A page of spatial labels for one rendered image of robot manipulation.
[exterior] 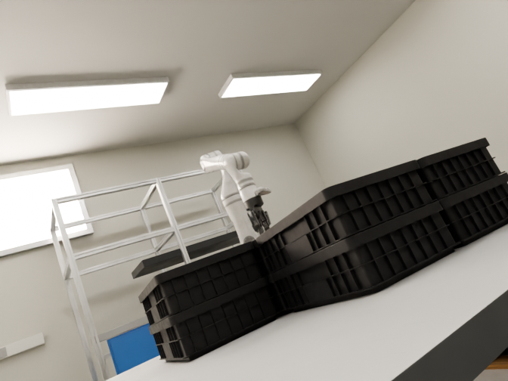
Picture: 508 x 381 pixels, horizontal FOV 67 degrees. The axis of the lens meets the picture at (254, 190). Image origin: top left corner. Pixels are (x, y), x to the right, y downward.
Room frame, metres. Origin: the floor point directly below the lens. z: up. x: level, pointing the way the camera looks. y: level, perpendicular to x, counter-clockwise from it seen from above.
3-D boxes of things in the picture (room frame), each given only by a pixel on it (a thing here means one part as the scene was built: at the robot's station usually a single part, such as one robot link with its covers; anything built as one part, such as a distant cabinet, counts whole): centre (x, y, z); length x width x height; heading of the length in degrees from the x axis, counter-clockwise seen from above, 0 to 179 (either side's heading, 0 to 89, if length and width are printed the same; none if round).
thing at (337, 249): (1.03, -0.17, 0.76); 0.40 x 0.30 x 0.12; 29
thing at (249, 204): (1.48, 0.02, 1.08); 0.08 x 0.08 x 0.09
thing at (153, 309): (1.23, 0.29, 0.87); 0.40 x 0.30 x 0.11; 29
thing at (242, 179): (1.48, 0.03, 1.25); 0.09 x 0.07 x 0.15; 114
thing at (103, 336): (3.23, 0.76, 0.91); 1.70 x 0.10 x 0.05; 125
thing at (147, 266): (3.53, 0.67, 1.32); 1.20 x 0.45 x 0.06; 125
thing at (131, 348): (2.98, 1.07, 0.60); 0.72 x 0.03 x 0.56; 125
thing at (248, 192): (1.48, 0.00, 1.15); 0.11 x 0.09 x 0.06; 67
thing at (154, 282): (1.23, 0.29, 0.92); 0.40 x 0.30 x 0.02; 29
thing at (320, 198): (1.03, -0.17, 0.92); 0.40 x 0.30 x 0.02; 29
